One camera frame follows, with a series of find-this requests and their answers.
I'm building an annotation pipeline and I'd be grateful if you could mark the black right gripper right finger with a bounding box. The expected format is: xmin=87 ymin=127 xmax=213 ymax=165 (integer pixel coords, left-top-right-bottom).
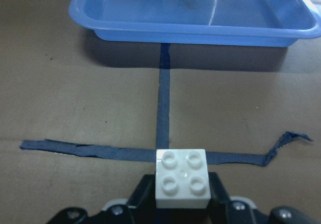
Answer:
xmin=207 ymin=172 xmax=231 ymax=224

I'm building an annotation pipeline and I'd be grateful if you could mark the blue plastic tray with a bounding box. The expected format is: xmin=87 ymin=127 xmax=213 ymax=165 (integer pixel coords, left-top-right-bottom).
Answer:
xmin=69 ymin=0 xmax=320 ymax=47

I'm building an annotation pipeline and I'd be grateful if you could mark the white building block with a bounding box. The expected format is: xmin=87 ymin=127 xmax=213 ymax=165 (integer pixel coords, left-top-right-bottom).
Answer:
xmin=155 ymin=149 xmax=211 ymax=209

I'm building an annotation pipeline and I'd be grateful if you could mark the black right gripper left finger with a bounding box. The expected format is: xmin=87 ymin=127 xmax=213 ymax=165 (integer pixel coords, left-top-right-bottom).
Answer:
xmin=126 ymin=174 xmax=156 ymax=223

